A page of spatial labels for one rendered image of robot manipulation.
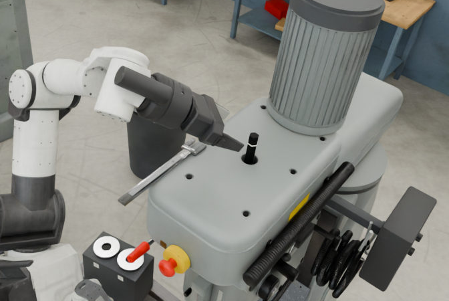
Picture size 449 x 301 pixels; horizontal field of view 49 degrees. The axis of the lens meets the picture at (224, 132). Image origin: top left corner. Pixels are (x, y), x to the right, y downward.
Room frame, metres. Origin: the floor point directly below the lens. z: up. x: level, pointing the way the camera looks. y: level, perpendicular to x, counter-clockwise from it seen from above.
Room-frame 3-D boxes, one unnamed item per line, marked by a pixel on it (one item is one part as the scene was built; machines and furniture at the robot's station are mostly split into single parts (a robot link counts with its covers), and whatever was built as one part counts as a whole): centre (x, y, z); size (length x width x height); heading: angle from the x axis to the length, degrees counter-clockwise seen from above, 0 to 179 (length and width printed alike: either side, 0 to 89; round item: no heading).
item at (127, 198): (0.73, 0.11, 1.89); 0.24 x 0.04 x 0.01; 150
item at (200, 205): (0.83, -0.07, 1.81); 0.47 x 0.26 x 0.16; 149
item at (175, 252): (0.62, 0.05, 1.76); 0.06 x 0.02 x 0.06; 59
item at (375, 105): (1.24, -0.32, 1.66); 0.80 x 0.23 x 0.20; 149
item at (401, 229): (0.90, -0.51, 1.62); 0.20 x 0.09 x 0.21; 149
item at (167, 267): (0.60, 0.07, 1.76); 0.04 x 0.03 x 0.04; 59
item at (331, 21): (1.03, -0.19, 2.05); 0.20 x 0.20 x 0.32
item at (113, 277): (1.04, 0.29, 1.07); 0.22 x 0.12 x 0.20; 70
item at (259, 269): (0.77, -0.21, 1.79); 0.45 x 0.04 x 0.04; 149
